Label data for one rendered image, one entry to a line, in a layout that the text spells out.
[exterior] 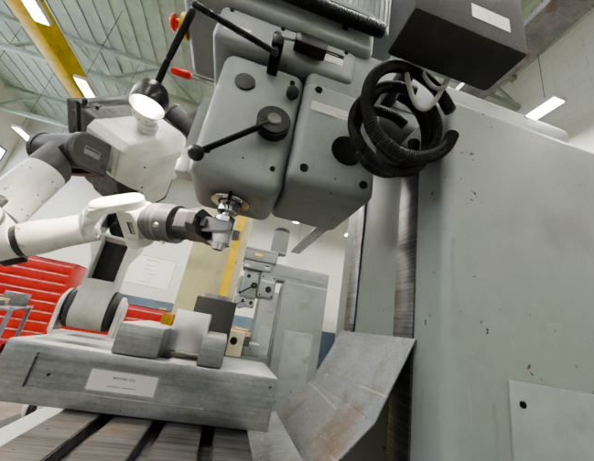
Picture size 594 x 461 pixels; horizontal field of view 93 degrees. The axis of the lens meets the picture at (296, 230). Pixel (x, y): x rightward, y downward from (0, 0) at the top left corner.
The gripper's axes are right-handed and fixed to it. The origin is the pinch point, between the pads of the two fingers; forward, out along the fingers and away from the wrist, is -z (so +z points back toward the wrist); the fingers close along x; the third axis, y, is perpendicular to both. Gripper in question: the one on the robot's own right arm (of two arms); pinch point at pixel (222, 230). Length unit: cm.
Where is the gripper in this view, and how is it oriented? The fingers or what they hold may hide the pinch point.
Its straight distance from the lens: 63.3
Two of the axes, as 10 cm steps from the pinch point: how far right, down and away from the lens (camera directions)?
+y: -1.8, 9.3, -3.3
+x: 1.8, 3.6, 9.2
